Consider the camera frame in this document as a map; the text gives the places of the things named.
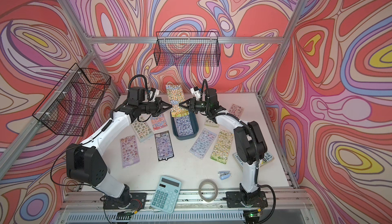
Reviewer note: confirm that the panda sticker sheet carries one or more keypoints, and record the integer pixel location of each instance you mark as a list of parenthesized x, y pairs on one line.
[(176, 96)]

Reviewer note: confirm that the black wire basket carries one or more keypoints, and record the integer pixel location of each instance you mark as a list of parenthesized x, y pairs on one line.
[(71, 105), (187, 48)]

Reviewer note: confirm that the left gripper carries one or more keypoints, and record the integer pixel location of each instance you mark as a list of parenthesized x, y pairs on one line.
[(159, 104)]

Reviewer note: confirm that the white animal sticker sheet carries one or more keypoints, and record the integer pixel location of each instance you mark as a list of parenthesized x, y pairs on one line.
[(211, 123)]

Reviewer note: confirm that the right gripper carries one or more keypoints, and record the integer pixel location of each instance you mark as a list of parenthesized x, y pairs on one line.
[(192, 102)]

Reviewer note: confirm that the pink sticker sheet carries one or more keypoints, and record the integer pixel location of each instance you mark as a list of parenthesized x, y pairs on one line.
[(236, 110)]

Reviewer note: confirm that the green animal sticker sheet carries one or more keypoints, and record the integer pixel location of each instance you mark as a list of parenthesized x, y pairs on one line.
[(222, 147)]

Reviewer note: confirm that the small blue stapler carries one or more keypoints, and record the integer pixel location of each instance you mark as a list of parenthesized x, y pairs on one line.
[(224, 174)]

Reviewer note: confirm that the purple dark-edged sticker sheet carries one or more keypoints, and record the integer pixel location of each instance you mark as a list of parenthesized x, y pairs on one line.
[(164, 146)]

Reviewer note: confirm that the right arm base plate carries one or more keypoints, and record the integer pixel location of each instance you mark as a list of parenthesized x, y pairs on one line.
[(240, 199)]

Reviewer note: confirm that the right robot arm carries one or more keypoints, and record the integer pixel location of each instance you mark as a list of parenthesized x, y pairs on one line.
[(249, 141)]

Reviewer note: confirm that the book with yellow text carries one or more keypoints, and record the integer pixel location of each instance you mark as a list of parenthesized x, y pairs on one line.
[(265, 160)]

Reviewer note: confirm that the back black wire basket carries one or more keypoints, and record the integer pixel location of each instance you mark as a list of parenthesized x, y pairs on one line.
[(187, 48)]

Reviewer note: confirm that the mint green calculator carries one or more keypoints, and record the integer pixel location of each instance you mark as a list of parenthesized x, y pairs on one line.
[(166, 194)]

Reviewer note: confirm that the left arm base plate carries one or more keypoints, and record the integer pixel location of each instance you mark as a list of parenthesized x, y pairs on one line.
[(135, 201)]

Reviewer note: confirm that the blue penguin sticker sheet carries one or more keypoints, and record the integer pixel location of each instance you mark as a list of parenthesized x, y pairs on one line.
[(183, 126)]

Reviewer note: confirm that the red blue sticker sheet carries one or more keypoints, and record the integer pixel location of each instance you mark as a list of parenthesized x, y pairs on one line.
[(158, 122)]

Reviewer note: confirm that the left black wire basket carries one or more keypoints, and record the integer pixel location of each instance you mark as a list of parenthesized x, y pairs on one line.
[(71, 105)]

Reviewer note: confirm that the teal storage box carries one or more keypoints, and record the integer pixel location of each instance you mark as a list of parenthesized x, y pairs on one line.
[(195, 126)]

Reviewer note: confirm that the lilac bear sticker sheet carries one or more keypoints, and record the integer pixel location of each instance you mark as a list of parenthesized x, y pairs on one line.
[(129, 151)]

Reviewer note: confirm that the clear tape roll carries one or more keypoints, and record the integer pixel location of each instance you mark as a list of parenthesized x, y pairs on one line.
[(208, 190)]

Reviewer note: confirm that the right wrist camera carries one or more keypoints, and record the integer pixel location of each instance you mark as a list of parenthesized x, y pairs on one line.
[(209, 94)]

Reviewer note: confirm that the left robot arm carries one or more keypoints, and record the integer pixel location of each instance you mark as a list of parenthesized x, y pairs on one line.
[(85, 163)]

